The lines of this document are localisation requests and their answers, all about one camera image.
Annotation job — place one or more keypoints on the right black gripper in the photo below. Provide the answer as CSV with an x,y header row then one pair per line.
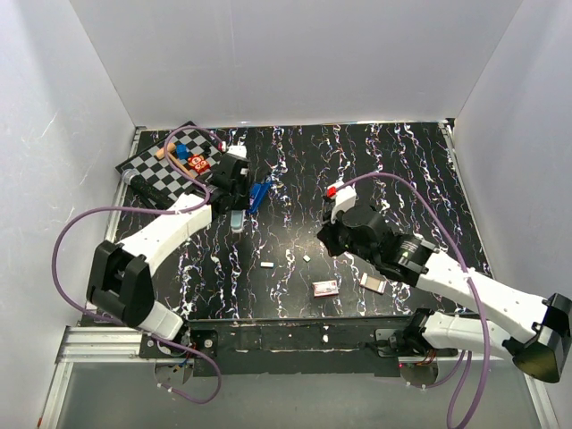
x,y
326,235

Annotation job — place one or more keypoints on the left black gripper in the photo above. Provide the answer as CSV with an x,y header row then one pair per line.
x,y
242,203

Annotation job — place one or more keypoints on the light blue stapler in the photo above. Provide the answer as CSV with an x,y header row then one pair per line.
x,y
237,221

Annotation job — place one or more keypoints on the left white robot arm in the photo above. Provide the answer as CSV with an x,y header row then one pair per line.
x,y
120,281

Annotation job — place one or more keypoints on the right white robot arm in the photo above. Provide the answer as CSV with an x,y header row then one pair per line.
x,y
531,331

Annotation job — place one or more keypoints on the open staple box tray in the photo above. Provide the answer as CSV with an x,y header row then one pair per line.
x,y
373,284

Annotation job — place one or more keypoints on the checkered chess board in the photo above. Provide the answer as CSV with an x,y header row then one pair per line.
x,y
157,172

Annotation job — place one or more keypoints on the blue toy block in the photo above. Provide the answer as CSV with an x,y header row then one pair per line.
x,y
182,152

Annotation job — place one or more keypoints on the red white staple box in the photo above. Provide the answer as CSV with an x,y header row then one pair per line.
x,y
325,289

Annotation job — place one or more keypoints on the wooden toy mallet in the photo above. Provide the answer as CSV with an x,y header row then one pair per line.
x,y
177,165

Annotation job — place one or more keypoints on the black cylinder silver cap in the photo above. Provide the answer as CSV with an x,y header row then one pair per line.
x,y
144,189

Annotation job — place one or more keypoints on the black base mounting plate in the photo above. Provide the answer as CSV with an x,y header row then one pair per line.
x,y
330,345

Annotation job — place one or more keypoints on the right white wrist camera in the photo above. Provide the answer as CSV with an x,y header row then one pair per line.
x,y
338,199

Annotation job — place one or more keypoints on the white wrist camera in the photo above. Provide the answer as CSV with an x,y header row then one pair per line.
x,y
338,199
239,150

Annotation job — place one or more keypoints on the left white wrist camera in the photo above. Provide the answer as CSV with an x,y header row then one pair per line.
x,y
239,150

